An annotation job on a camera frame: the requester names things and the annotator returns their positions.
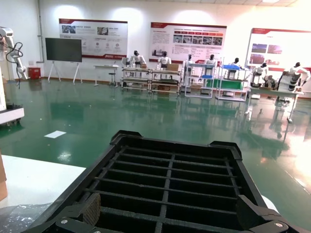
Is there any brown cardboard box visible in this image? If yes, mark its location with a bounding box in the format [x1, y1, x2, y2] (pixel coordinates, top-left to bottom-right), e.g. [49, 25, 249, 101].
[0, 155, 8, 201]

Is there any white pipe frame workbench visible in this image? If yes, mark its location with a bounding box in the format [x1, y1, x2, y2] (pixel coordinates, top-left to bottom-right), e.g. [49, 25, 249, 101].
[121, 67, 153, 93]
[150, 68, 182, 96]

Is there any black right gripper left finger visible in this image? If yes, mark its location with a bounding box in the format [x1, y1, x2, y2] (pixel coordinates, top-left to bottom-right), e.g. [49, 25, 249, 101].
[23, 193, 102, 233]

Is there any grey wall pipe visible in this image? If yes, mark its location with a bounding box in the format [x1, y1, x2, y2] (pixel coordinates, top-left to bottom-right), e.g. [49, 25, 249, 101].
[37, 0, 46, 63]

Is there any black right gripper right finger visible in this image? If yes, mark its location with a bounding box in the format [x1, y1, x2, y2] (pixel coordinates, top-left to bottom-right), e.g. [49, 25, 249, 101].
[236, 195, 304, 233]

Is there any white paper sheet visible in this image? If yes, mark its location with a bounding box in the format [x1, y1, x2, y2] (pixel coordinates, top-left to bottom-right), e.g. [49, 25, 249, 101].
[43, 130, 67, 139]

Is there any red white display board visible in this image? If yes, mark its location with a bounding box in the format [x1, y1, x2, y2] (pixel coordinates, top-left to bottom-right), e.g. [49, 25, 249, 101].
[59, 18, 128, 59]
[148, 22, 227, 65]
[245, 28, 311, 73]

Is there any silver antistatic plastic bag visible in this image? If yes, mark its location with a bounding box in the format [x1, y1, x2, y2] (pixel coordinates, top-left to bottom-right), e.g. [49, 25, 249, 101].
[0, 202, 52, 233]

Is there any white shelf rack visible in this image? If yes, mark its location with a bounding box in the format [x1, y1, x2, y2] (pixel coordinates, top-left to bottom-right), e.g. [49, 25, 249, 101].
[184, 63, 217, 99]
[215, 64, 251, 102]

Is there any black screen on stand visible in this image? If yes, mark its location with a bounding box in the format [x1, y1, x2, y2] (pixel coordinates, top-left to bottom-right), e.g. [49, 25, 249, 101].
[45, 37, 84, 84]

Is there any long white table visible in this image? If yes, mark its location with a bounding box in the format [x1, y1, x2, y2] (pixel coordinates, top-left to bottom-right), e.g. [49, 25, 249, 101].
[244, 86, 305, 124]

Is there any black slotted plastic container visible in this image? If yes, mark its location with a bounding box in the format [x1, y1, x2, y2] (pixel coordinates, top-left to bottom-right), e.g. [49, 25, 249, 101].
[21, 130, 303, 233]

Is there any green panel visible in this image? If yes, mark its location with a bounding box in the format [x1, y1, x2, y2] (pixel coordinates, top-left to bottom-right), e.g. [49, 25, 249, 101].
[213, 79, 244, 90]

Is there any white machine cabinet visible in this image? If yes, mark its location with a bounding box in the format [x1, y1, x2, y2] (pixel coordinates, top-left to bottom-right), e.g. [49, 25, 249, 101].
[0, 65, 25, 126]

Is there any red box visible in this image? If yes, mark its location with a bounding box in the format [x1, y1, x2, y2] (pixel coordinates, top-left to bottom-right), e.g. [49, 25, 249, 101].
[28, 67, 41, 80]

